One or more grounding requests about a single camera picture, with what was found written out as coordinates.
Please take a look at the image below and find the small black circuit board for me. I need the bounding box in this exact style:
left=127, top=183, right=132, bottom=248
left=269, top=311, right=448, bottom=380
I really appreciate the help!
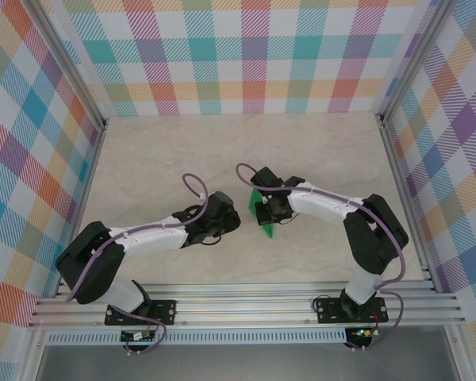
left=120, top=329, right=156, bottom=343

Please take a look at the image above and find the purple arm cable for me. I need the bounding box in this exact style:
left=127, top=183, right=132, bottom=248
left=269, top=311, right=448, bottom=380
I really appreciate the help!
left=236, top=163, right=406, bottom=353
left=65, top=173, right=210, bottom=357

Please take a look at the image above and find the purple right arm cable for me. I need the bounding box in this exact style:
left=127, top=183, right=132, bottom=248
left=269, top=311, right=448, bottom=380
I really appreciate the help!
left=236, top=163, right=406, bottom=353

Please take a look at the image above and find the aluminium mounting rail beam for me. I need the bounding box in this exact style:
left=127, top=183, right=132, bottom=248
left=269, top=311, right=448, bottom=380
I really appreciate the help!
left=27, top=281, right=467, bottom=329

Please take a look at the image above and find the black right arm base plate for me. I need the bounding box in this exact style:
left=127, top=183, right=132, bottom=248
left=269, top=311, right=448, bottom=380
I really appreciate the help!
left=315, top=296, right=389, bottom=325

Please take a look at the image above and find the grey metal base panel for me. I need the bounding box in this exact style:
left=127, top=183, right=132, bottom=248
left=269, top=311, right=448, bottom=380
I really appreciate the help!
left=35, top=327, right=461, bottom=381

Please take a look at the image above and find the aluminium frame leg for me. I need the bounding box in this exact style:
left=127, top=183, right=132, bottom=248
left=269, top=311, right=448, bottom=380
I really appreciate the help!
left=21, top=327, right=48, bottom=381
left=446, top=325, right=471, bottom=381

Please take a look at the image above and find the aluminium frame post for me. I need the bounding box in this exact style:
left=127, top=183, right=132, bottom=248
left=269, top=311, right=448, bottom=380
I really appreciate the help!
left=30, top=0, right=108, bottom=130
left=374, top=0, right=451, bottom=124

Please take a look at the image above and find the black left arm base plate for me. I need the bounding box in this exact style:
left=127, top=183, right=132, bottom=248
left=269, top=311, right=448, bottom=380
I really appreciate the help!
left=104, top=300, right=178, bottom=326

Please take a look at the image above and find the white slotted cable duct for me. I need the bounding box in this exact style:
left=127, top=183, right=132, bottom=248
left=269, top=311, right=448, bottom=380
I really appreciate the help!
left=46, top=331, right=348, bottom=345

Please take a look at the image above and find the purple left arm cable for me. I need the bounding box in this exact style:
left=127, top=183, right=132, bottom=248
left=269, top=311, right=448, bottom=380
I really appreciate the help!
left=65, top=173, right=210, bottom=357

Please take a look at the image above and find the aluminium side rail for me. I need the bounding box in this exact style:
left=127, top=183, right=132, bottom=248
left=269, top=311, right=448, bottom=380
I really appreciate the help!
left=376, top=114, right=440, bottom=293
left=54, top=117, right=109, bottom=298

